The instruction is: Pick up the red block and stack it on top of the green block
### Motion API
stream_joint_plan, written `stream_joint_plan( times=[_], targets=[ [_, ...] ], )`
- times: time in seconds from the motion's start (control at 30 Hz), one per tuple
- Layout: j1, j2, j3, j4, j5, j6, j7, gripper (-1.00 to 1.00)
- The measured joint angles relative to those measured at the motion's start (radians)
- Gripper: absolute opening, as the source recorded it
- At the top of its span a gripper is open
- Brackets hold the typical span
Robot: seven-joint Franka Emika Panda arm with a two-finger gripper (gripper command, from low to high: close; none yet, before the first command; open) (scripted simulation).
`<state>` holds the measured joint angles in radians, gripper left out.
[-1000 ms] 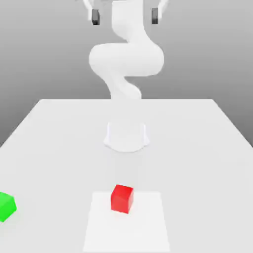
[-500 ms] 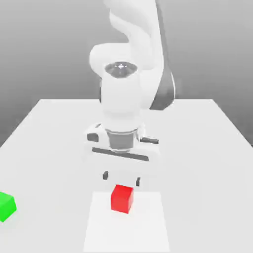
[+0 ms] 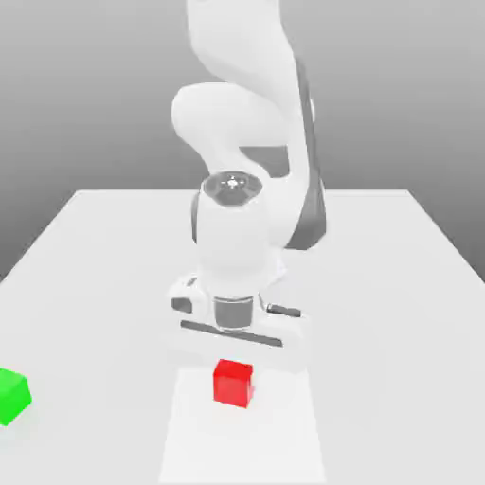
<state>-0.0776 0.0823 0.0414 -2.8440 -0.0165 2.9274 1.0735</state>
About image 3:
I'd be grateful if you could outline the small red cube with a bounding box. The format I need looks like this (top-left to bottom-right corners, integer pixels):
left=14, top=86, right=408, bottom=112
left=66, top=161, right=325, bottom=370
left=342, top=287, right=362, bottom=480
left=212, top=358, right=256, bottom=410

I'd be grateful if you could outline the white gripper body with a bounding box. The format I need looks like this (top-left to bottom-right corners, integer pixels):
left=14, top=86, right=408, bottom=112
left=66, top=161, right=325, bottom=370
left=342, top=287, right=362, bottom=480
left=169, top=313, right=309, bottom=374

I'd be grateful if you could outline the small green cube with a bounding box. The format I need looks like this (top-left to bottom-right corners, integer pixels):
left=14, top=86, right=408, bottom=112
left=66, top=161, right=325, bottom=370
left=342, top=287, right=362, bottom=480
left=0, top=367, right=33, bottom=428

